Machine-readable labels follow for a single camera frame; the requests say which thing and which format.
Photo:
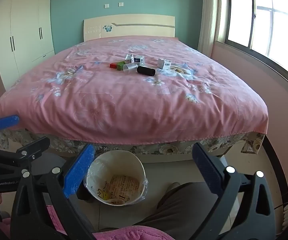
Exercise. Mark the green cube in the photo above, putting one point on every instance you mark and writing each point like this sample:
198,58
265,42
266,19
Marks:
120,67

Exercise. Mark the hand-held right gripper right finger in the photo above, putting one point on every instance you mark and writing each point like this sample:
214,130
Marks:
206,170

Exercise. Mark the red block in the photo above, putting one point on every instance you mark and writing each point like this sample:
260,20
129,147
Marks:
113,65

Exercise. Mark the black cylinder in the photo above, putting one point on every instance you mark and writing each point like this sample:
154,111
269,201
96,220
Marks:
146,71

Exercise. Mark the white drink carton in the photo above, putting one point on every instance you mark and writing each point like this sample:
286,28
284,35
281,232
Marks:
129,58

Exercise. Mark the cream wardrobe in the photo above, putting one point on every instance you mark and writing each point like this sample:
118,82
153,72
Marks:
21,37

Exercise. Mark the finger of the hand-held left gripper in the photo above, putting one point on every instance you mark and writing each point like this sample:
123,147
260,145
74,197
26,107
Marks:
35,146
6,122

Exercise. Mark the floral bed skirt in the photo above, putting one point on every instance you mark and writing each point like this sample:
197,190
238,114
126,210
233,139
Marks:
164,150

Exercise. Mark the printed paper wrapper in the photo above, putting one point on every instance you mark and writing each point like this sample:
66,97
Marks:
124,186

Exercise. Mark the pink quilted cloth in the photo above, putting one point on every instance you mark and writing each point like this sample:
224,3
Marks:
124,232

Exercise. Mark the yellow printed packet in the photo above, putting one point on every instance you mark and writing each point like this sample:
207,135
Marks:
102,194

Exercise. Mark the clear plastic cup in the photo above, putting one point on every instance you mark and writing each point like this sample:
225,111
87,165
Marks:
130,68

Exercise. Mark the cream wooden headboard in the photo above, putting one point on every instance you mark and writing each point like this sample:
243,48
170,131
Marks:
134,26

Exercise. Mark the person's grey trouser leg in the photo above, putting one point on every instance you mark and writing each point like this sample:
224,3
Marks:
184,210

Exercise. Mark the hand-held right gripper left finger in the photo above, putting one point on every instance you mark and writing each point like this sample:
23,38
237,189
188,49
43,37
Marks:
79,171

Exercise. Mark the window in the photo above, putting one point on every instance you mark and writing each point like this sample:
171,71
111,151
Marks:
266,17

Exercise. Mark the pink floral bedspread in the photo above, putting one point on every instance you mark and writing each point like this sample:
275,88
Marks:
124,100

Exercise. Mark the cream curtain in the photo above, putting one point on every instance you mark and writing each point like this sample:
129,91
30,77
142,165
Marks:
209,17

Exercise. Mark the white and blue yogurt cup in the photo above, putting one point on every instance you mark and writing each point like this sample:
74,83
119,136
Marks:
139,60

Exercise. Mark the white bin with plastic liner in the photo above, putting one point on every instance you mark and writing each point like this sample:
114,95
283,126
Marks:
136,165

